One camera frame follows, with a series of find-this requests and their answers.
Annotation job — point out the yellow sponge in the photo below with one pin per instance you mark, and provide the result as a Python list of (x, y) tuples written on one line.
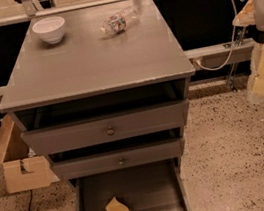
[(115, 205)]

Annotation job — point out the grey top drawer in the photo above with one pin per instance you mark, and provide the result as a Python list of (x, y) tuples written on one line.
[(113, 127)]

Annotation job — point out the grey middle drawer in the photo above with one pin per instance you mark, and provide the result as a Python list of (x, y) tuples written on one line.
[(115, 160)]

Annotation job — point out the grey drawer cabinet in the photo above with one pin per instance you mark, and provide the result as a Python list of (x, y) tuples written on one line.
[(88, 75)]

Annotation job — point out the grey open bottom drawer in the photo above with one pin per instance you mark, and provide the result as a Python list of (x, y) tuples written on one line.
[(149, 187)]

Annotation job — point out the clear plastic bottle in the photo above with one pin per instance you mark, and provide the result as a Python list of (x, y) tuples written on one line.
[(121, 20)]

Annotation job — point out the white ceramic bowl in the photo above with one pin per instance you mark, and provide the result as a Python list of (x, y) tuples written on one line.
[(50, 30)]

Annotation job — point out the cardboard box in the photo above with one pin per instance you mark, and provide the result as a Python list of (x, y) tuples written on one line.
[(22, 170)]

